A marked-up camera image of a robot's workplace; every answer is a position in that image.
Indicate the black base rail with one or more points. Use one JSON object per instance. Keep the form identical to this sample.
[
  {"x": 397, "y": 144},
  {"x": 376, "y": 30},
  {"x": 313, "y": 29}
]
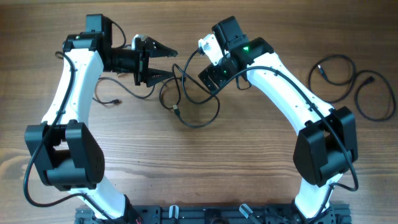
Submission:
[{"x": 214, "y": 214}]

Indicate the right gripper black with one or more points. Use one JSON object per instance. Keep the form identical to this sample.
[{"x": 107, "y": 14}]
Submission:
[{"x": 212, "y": 71}]

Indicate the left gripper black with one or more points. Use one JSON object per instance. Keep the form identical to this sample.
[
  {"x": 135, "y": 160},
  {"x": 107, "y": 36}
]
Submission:
[{"x": 144, "y": 55}]

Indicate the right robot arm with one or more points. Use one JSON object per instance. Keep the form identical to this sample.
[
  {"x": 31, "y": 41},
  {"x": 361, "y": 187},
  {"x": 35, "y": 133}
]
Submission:
[{"x": 326, "y": 145}]

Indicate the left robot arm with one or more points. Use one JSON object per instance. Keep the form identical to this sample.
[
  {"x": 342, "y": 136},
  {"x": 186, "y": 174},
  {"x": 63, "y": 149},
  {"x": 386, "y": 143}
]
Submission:
[{"x": 63, "y": 151}]

